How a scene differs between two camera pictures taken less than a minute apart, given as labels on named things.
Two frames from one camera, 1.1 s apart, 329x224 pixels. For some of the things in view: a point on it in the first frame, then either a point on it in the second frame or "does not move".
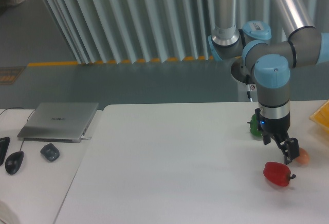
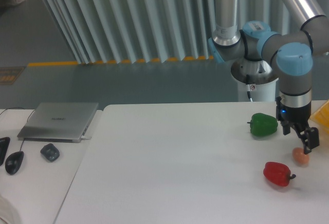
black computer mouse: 13,162 does not move
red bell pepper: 277,173 does not move
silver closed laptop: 58,122 does not move
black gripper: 278,127 -> 298,116
